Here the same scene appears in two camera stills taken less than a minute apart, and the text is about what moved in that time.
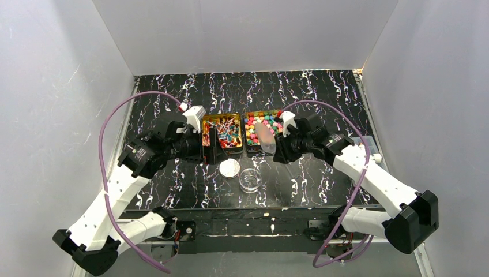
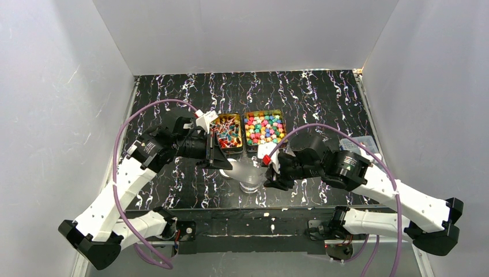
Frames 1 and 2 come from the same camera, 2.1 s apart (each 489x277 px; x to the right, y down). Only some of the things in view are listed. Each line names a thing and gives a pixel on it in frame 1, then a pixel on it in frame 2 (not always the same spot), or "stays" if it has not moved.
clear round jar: (249, 180) stays
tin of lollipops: (229, 128) stays
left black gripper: (205, 145) stays
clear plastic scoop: (267, 139) -> (247, 172)
